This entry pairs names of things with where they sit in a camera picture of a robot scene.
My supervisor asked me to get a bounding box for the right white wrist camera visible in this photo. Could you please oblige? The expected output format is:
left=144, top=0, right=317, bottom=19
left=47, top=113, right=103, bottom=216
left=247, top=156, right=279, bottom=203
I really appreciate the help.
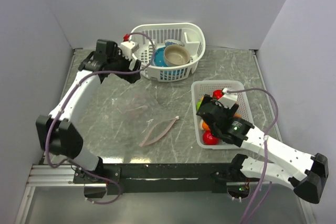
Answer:
left=218, top=88, right=238, bottom=109

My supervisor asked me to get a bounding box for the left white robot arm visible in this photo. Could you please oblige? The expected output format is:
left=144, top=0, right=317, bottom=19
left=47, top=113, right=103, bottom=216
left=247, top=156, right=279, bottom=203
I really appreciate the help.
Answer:
left=36, top=39, right=141, bottom=183

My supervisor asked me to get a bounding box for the orange green fake mango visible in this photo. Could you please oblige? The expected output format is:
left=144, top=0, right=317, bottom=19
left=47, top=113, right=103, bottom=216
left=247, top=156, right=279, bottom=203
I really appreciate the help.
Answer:
left=199, top=119, right=210, bottom=131

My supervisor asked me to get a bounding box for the red fake bell pepper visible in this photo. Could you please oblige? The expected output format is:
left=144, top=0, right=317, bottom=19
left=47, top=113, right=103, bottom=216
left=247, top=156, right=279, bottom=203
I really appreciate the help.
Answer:
left=212, top=89, right=224, bottom=100

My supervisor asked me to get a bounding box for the red fake fruit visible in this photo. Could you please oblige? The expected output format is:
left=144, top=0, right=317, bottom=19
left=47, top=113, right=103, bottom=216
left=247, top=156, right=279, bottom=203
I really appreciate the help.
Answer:
left=202, top=131, right=219, bottom=145

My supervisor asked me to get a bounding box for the blue dotted plate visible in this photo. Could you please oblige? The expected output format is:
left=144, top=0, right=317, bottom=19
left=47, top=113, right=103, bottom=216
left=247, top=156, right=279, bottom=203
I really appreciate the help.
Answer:
left=153, top=47, right=167, bottom=67

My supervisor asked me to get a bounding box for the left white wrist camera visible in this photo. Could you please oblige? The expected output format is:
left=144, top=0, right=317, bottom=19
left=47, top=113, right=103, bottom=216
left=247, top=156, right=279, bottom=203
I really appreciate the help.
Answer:
left=119, top=40, right=139, bottom=60

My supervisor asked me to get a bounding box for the green fake fruit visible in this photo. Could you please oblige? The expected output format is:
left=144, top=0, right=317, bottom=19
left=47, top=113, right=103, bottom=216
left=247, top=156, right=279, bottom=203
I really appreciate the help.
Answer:
left=196, top=101, right=202, bottom=111

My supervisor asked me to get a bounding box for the beige ceramic bowl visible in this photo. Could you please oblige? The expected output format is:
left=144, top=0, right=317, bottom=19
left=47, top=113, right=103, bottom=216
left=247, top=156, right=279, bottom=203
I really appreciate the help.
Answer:
left=164, top=45, right=191, bottom=67

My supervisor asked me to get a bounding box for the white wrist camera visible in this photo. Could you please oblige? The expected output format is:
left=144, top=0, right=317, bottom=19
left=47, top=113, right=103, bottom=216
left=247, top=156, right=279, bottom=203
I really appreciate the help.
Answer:
left=119, top=40, right=139, bottom=60
left=218, top=88, right=238, bottom=109

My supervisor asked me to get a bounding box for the white rectangular perforated tray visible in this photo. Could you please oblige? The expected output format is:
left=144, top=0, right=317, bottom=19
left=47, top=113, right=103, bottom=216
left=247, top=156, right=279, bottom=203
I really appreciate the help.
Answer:
left=191, top=80, right=254, bottom=150

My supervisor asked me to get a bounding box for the white blue floral cup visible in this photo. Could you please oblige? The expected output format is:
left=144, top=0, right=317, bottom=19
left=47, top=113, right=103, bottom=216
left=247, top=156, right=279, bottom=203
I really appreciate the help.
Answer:
left=164, top=39, right=185, bottom=47

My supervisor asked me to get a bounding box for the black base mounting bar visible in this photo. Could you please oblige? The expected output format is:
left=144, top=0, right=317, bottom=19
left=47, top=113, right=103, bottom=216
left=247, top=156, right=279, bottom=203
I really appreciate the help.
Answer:
left=72, top=162, right=260, bottom=196

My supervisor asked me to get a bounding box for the clear zip top bag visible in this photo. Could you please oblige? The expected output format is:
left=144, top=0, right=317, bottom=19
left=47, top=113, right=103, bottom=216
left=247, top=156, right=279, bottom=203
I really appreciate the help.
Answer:
left=114, top=93, right=180, bottom=147

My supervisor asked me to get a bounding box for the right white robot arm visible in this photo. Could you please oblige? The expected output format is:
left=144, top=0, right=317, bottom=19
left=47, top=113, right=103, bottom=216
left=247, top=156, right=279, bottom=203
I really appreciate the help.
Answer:
left=196, top=94, right=329, bottom=204

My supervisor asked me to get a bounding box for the white oval dish basket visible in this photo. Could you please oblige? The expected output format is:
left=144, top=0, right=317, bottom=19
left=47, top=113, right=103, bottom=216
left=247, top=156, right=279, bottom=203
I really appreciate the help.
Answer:
left=129, top=23, right=205, bottom=82

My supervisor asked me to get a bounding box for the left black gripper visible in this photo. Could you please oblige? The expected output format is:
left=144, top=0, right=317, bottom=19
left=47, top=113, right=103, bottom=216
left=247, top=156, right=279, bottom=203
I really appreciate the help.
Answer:
left=108, top=47, right=141, bottom=83

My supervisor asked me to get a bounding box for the aluminium frame rail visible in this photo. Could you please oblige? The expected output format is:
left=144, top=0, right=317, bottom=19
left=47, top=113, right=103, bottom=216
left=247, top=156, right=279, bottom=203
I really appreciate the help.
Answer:
left=26, top=162, right=305, bottom=187

